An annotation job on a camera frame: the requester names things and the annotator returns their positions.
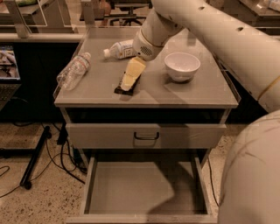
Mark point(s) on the grey drawer cabinet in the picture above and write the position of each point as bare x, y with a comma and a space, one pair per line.
145, 150

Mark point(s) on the black rxbar chocolate bar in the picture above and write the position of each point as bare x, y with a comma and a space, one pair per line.
126, 89

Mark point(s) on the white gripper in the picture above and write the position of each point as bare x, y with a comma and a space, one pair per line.
144, 48

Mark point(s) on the grey top drawer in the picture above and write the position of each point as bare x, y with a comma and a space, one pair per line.
121, 135

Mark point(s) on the open grey middle drawer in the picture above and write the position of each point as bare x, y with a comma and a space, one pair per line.
145, 189

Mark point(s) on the laptop computer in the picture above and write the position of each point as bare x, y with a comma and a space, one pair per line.
10, 79

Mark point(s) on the white labelled drink bottle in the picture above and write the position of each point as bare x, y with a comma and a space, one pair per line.
120, 50

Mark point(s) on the black stand leg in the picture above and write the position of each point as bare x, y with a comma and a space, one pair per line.
25, 181

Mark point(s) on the clear plastic water bottle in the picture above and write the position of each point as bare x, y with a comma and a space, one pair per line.
71, 75

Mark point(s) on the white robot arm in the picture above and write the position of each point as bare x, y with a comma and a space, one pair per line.
250, 183

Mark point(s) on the white ceramic bowl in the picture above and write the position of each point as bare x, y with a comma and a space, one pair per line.
181, 66

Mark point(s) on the black drawer handle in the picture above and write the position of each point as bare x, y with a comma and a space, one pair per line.
146, 138

